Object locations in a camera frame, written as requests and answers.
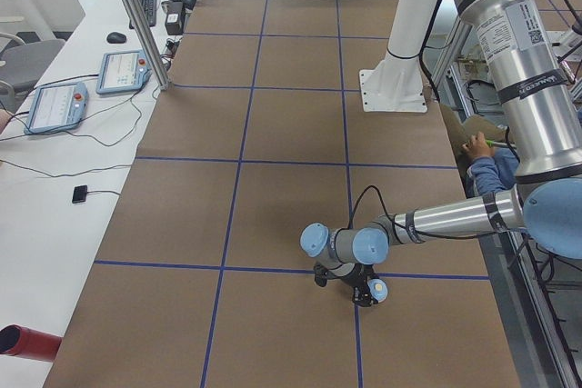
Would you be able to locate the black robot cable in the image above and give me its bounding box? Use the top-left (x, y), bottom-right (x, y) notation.
top-left (346, 184), bottom-right (497, 240)

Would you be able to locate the seated person's hand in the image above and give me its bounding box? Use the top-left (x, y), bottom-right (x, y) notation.
top-left (461, 132), bottom-right (492, 162)

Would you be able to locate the black power adapter box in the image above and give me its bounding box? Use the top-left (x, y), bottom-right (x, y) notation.
top-left (165, 2), bottom-right (186, 35)

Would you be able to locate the grey aluminium frame post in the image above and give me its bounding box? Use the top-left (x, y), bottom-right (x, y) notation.
top-left (121, 0), bottom-right (170, 91)

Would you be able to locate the small black puck device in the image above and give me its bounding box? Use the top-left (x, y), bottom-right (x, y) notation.
top-left (72, 184), bottom-right (88, 204)

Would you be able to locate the black computer mouse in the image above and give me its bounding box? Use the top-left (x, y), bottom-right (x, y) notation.
top-left (106, 32), bottom-right (127, 45)

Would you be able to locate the far blue teach pendant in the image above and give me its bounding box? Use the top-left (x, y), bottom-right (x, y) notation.
top-left (96, 50), bottom-right (151, 95)

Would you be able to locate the person's blue sleeve forearm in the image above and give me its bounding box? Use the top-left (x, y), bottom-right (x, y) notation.
top-left (466, 148), bottom-right (519, 197)

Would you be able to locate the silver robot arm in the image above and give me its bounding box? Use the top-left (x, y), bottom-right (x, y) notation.
top-left (300, 0), bottom-right (581, 306)

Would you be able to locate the black keyboard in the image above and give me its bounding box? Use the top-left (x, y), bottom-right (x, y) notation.
top-left (138, 0), bottom-right (157, 27)

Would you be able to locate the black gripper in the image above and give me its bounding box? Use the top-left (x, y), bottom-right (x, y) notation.
top-left (314, 263), bottom-right (376, 304)

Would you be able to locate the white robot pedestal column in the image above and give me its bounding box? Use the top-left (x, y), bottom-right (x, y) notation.
top-left (359, 0), bottom-right (437, 113)

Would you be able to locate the blue teach pendant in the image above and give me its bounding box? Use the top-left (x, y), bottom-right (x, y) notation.
top-left (96, 50), bottom-right (151, 95)
top-left (24, 82), bottom-right (88, 135)

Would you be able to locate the grey office chair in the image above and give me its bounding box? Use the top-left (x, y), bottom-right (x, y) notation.
top-left (1, 33), bottom-right (65, 102)

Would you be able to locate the near blue teach pendant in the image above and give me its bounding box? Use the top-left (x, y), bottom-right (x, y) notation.
top-left (24, 82), bottom-right (88, 135)

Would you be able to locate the red cylinder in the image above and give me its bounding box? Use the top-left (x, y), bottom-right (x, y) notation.
top-left (1, 324), bottom-right (62, 362)

